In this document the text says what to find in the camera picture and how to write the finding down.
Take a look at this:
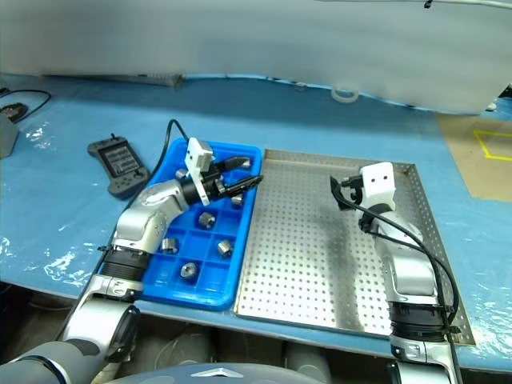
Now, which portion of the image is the perforated steel tray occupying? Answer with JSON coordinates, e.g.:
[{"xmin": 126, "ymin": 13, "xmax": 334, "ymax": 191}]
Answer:
[{"xmin": 233, "ymin": 148, "xmax": 478, "ymax": 347}]

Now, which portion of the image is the blue compartment tray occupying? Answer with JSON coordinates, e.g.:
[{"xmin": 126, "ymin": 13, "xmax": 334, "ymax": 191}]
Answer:
[{"xmin": 140, "ymin": 138, "xmax": 265, "ymax": 313}]

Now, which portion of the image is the dark grey long bar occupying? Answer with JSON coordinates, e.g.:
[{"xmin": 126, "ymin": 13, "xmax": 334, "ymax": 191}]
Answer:
[{"xmin": 42, "ymin": 71, "xmax": 186, "ymax": 88}]

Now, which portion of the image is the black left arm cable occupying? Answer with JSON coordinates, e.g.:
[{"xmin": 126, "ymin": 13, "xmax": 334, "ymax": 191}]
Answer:
[{"xmin": 147, "ymin": 118, "xmax": 193, "ymax": 189}]

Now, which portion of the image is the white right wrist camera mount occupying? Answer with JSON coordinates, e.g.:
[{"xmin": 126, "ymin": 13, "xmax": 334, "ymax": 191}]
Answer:
[{"xmin": 358, "ymin": 161, "xmax": 396, "ymax": 212}]

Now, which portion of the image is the thin black mouse cable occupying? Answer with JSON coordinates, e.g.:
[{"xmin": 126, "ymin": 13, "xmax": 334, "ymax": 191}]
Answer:
[{"xmin": 0, "ymin": 88, "xmax": 54, "ymax": 122}]

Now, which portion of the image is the overhead cable with clip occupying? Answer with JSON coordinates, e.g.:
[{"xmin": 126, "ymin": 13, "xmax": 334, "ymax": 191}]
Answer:
[{"xmin": 422, "ymin": 0, "xmax": 512, "ymax": 10}]

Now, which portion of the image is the white backdrop board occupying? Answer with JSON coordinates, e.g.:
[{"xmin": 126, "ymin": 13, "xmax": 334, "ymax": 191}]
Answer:
[{"xmin": 0, "ymin": 0, "xmax": 512, "ymax": 118}]

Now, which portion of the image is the black computer mouse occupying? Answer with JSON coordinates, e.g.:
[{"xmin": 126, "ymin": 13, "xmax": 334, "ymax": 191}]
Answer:
[{"xmin": 0, "ymin": 102, "xmax": 27, "ymax": 122}]

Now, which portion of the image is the grey box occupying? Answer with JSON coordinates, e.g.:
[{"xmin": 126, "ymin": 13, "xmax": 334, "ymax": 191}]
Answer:
[{"xmin": 0, "ymin": 114, "xmax": 21, "ymax": 159}]

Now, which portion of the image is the black handheld controller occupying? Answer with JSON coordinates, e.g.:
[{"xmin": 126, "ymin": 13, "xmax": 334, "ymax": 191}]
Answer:
[{"xmin": 86, "ymin": 133, "xmax": 153, "ymax": 202}]

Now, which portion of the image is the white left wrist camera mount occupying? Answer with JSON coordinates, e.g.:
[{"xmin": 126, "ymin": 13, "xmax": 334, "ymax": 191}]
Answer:
[{"xmin": 184, "ymin": 136, "xmax": 215, "ymax": 207}]

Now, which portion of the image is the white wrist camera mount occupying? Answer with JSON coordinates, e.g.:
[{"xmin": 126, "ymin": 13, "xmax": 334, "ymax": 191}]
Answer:
[
  {"xmin": 184, "ymin": 136, "xmax": 215, "ymax": 207},
  {"xmin": 358, "ymin": 161, "xmax": 396, "ymax": 212}
]

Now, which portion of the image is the white tape ring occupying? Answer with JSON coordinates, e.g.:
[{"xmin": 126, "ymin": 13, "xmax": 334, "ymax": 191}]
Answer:
[{"xmin": 330, "ymin": 83, "xmax": 360, "ymax": 105}]

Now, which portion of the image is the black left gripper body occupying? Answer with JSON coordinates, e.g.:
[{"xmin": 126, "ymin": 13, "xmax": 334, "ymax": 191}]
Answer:
[{"xmin": 200, "ymin": 166, "xmax": 232, "ymax": 201}]

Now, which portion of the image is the brown cardboard mat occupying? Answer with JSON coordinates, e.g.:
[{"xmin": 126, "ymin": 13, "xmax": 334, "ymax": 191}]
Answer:
[{"xmin": 435, "ymin": 113, "xmax": 512, "ymax": 203}]

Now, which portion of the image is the grey rounded cylinder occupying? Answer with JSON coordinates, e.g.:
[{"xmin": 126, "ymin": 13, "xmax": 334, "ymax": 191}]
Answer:
[
  {"xmin": 154, "ymin": 326, "xmax": 218, "ymax": 372},
  {"xmin": 285, "ymin": 342, "xmax": 334, "ymax": 384}
]

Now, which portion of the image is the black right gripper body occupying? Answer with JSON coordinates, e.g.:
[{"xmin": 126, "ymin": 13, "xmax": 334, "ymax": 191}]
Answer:
[{"xmin": 347, "ymin": 181, "xmax": 364, "ymax": 206}]

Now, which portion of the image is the grey robot torso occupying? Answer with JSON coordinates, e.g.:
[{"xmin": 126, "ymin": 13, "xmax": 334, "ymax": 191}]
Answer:
[{"xmin": 99, "ymin": 361, "xmax": 306, "ymax": 384}]

